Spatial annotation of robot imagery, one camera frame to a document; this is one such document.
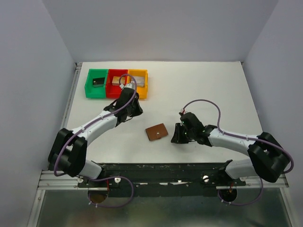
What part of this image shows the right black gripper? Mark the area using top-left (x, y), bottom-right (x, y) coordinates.
top-left (171, 122), bottom-right (196, 143)

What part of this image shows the brown leather card holder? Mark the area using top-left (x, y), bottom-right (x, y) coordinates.
top-left (145, 123), bottom-right (168, 141)

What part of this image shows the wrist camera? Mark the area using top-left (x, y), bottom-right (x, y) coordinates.
top-left (179, 109), bottom-right (186, 116)
top-left (119, 83), bottom-right (136, 91)

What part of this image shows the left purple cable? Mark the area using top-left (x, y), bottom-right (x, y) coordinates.
top-left (53, 74), bottom-right (136, 208)

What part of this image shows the silver card stack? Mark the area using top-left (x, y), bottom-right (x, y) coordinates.
top-left (130, 76), bottom-right (145, 87)

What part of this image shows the red plastic bin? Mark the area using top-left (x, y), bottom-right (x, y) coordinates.
top-left (106, 69), bottom-right (128, 99)

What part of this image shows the black card stack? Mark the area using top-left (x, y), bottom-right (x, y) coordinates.
top-left (92, 77), bottom-right (105, 87)

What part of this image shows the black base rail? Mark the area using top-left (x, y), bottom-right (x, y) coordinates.
top-left (78, 163), bottom-right (245, 198)

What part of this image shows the gold card stack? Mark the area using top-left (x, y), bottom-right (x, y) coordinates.
top-left (112, 76), bottom-right (125, 86)

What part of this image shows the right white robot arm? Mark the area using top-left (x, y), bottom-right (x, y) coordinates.
top-left (171, 112), bottom-right (291, 185)

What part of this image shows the orange plastic bin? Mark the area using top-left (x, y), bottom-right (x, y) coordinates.
top-left (127, 69), bottom-right (148, 99)

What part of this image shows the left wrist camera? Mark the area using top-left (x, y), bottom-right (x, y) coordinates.
top-left (119, 83), bottom-right (136, 91)

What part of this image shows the purple cable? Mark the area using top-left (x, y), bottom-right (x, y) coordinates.
top-left (53, 74), bottom-right (136, 208)
top-left (181, 99), bottom-right (294, 206)

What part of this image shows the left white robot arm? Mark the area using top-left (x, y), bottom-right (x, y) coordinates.
top-left (48, 87), bottom-right (143, 187)

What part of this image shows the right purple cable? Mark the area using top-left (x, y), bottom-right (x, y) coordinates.
top-left (181, 99), bottom-right (294, 206)

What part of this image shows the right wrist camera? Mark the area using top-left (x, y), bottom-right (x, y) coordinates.
top-left (179, 109), bottom-right (186, 116)

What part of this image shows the green plastic bin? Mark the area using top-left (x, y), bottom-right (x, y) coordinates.
top-left (85, 69), bottom-right (108, 99)

